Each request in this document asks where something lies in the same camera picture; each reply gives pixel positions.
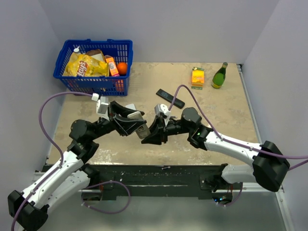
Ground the aluminium rail frame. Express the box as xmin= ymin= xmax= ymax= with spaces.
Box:
xmin=18 ymin=64 xmax=295 ymax=231

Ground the white remote control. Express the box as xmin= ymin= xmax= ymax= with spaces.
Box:
xmin=125 ymin=103 xmax=136 ymax=110

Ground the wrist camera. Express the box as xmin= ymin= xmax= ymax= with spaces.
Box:
xmin=154 ymin=104 xmax=171 ymax=118
xmin=91 ymin=93 xmax=109 ymax=120

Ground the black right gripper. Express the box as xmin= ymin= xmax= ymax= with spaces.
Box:
xmin=141 ymin=115 xmax=193 ymax=145

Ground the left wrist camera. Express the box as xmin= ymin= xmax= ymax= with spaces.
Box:
xmin=91 ymin=93 xmax=109 ymax=120

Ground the brown bread bag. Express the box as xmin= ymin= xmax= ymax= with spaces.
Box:
xmin=86 ymin=49 xmax=106 ymax=63

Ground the black remote control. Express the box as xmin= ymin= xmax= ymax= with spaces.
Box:
xmin=156 ymin=89 xmax=185 ymax=109

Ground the white bottle cap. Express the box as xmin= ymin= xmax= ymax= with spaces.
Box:
xmin=74 ymin=46 xmax=80 ymax=53

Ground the blue plastic shopping basket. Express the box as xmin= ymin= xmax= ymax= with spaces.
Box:
xmin=53 ymin=39 xmax=133 ymax=96

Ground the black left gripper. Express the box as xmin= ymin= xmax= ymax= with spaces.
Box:
xmin=89 ymin=101 xmax=146 ymax=141

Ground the green glass bottle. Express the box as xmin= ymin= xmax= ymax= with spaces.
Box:
xmin=212 ymin=63 xmax=228 ymax=89

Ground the yellow chips bag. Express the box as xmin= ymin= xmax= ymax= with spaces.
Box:
xmin=63 ymin=53 xmax=109 ymax=77

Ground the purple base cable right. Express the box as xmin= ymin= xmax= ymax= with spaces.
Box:
xmin=215 ymin=182 xmax=243 ymax=207

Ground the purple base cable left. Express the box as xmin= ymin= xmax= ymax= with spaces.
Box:
xmin=81 ymin=180 xmax=132 ymax=214

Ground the yellow orange sponge pack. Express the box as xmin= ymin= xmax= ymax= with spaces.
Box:
xmin=191 ymin=67 xmax=205 ymax=90

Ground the orange juice carton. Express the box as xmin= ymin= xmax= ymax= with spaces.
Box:
xmin=104 ymin=55 xmax=120 ymax=77

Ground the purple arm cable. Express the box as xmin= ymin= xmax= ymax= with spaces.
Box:
xmin=168 ymin=84 xmax=308 ymax=171
xmin=11 ymin=91 xmax=93 ymax=231

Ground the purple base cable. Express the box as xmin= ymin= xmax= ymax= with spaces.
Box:
xmin=215 ymin=182 xmax=243 ymax=207
xmin=81 ymin=180 xmax=132 ymax=214

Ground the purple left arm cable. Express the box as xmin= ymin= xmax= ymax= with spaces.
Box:
xmin=11 ymin=91 xmax=93 ymax=231

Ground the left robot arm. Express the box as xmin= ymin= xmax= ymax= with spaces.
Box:
xmin=8 ymin=101 xmax=146 ymax=231

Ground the grey remote control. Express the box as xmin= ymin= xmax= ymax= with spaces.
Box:
xmin=127 ymin=111 xmax=150 ymax=139

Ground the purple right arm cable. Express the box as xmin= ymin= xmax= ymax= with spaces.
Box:
xmin=168 ymin=84 xmax=308 ymax=171

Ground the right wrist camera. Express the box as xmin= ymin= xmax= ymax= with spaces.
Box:
xmin=154 ymin=104 xmax=171 ymax=118

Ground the orange fruit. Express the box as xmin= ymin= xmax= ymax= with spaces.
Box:
xmin=117 ymin=62 xmax=128 ymax=75

